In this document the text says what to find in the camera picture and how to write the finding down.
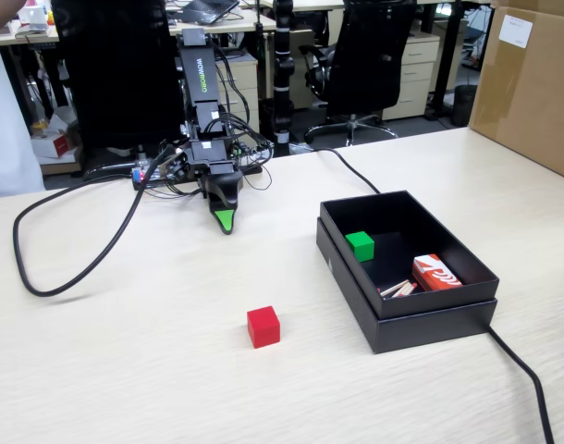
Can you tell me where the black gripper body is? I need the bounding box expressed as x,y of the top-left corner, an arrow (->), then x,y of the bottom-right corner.
185,138 -> 239,179

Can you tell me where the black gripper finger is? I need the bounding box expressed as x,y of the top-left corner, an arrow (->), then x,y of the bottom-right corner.
205,181 -> 240,236
209,170 -> 245,208

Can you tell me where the green wooden cube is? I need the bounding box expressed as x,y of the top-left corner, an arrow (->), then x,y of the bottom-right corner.
345,230 -> 375,263

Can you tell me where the person bare forearm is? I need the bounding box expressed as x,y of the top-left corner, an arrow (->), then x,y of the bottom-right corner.
0,0 -> 28,36

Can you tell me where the red wooden cube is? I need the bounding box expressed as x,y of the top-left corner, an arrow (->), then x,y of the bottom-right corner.
246,304 -> 282,349

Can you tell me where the controller board with LED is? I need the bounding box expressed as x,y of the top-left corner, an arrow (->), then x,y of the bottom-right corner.
131,161 -> 190,191

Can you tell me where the black articulated stand pole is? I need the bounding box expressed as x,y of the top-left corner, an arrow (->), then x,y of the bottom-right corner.
271,0 -> 296,158

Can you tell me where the black high-back office chair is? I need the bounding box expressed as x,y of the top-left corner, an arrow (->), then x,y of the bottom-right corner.
50,0 -> 187,182

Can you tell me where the black laptop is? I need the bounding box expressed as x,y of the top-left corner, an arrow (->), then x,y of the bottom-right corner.
175,0 -> 241,26

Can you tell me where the white box red side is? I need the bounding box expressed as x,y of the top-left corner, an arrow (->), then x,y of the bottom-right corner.
30,130 -> 80,163

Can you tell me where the black cardboard box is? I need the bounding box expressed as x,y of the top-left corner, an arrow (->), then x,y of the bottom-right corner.
318,189 -> 501,320

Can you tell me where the black chair chrome base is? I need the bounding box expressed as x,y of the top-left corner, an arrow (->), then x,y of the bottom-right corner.
298,0 -> 420,147

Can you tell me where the person white shirt torso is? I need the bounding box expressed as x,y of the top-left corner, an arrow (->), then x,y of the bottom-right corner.
0,34 -> 47,200

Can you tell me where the thick book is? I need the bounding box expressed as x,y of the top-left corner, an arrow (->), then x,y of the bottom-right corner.
13,25 -> 50,39

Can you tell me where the orange white matchbox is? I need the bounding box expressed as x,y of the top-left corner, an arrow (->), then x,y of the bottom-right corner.
411,253 -> 463,292

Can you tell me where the white red small box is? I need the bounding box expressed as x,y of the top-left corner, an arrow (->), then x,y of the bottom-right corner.
16,0 -> 50,31

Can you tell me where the black box lid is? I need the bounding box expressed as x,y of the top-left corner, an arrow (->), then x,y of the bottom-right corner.
315,216 -> 499,355

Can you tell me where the black trash bin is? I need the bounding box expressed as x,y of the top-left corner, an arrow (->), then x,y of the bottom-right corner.
450,84 -> 478,129

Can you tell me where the large brown cardboard box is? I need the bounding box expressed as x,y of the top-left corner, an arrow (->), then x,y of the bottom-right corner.
467,0 -> 564,184

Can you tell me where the white paper label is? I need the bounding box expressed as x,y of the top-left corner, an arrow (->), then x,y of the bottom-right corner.
498,14 -> 534,49

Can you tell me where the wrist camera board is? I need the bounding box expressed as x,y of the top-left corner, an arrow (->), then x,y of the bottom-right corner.
160,143 -> 190,180

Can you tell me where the black servo wire bundle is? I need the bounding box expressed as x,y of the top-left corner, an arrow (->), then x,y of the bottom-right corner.
207,36 -> 276,168

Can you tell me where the thick black camera cable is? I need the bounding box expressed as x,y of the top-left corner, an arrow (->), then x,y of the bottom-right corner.
12,146 -> 173,298

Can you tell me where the black power cable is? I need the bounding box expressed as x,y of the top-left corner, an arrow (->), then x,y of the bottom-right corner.
309,147 -> 556,444

